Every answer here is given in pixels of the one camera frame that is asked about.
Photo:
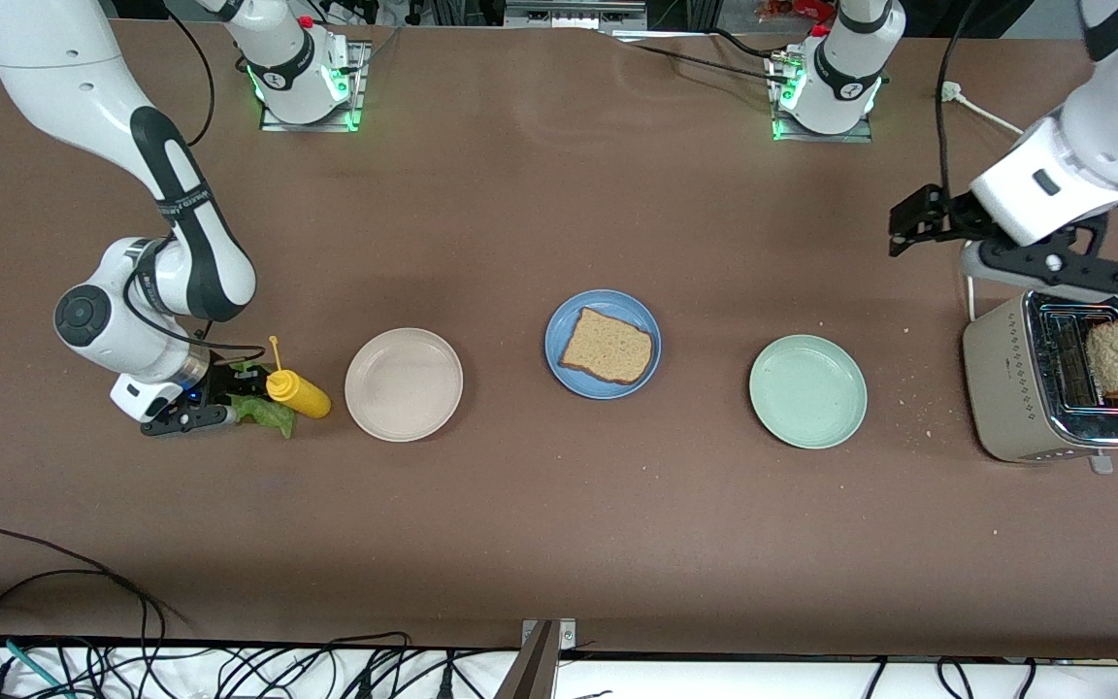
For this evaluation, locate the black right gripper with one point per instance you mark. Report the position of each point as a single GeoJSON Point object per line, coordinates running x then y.
{"type": "Point", "coordinates": [216, 381]}

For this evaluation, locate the beige plate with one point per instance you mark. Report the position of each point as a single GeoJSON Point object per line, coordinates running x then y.
{"type": "Point", "coordinates": [404, 385]}

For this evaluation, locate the beige and chrome toaster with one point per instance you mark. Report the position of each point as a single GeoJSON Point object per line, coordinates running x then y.
{"type": "Point", "coordinates": [1005, 388]}

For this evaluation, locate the red package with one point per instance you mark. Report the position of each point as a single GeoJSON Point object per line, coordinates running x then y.
{"type": "Point", "coordinates": [797, 8]}

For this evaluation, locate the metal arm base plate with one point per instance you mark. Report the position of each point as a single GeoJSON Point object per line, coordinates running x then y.
{"type": "Point", "coordinates": [357, 87]}
{"type": "Point", "coordinates": [850, 137]}

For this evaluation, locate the yellow mustard squeeze bottle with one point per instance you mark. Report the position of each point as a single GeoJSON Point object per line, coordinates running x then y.
{"type": "Point", "coordinates": [302, 393]}

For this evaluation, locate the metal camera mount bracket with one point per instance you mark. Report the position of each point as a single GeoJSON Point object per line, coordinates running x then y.
{"type": "Point", "coordinates": [535, 670]}

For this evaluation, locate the blue plate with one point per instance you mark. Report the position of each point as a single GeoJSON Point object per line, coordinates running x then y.
{"type": "Point", "coordinates": [569, 382]}

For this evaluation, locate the pale green plate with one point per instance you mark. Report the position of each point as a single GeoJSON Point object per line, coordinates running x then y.
{"type": "Point", "coordinates": [808, 391]}

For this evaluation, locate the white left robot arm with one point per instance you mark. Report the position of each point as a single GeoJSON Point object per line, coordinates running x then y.
{"type": "Point", "coordinates": [1102, 126]}

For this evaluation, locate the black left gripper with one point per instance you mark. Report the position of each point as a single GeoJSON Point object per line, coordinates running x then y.
{"type": "Point", "coordinates": [953, 216]}

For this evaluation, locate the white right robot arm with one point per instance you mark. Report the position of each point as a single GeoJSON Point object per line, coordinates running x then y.
{"type": "Point", "coordinates": [64, 68]}

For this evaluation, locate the green lettuce leaf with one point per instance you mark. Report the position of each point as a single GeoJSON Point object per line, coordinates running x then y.
{"type": "Point", "coordinates": [273, 417]}

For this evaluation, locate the white board strip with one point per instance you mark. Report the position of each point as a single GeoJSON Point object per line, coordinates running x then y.
{"type": "Point", "coordinates": [714, 682]}

